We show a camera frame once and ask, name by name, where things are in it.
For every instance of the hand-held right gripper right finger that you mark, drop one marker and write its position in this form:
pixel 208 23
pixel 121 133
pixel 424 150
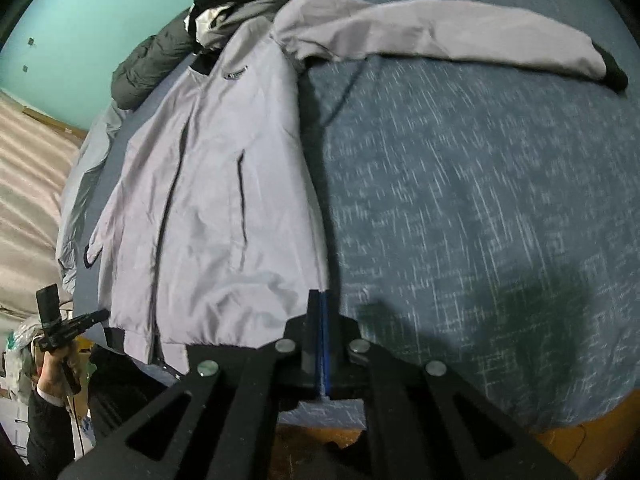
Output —
pixel 342 360

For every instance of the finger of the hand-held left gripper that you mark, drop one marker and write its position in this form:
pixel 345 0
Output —
pixel 87 322

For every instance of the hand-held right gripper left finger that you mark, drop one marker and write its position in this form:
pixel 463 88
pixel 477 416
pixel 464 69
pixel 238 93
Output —
pixel 312 335

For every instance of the light grey jacket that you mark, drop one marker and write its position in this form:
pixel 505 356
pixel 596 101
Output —
pixel 225 200

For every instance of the person's left forearm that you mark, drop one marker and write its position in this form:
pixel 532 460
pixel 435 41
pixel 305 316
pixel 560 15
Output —
pixel 50 435

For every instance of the person's left hand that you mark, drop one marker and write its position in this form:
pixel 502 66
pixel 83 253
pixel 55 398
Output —
pixel 50 375

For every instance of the clear plastic bag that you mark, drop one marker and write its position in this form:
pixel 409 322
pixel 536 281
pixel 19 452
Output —
pixel 20 360

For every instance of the pale pink curtain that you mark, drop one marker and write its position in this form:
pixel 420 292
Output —
pixel 30 200

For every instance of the light grey bedsheet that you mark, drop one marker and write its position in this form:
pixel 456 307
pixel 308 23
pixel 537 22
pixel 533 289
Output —
pixel 85 170

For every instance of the bed with blue sheet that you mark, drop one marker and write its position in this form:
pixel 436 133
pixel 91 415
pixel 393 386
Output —
pixel 475 210

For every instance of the dark grey duvet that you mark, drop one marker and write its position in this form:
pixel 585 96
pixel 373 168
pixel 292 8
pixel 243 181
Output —
pixel 150 60

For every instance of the white printed garment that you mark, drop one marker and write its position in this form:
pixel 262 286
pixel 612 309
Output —
pixel 210 22

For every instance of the wooden frame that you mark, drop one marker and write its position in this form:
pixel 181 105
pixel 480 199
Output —
pixel 55 120

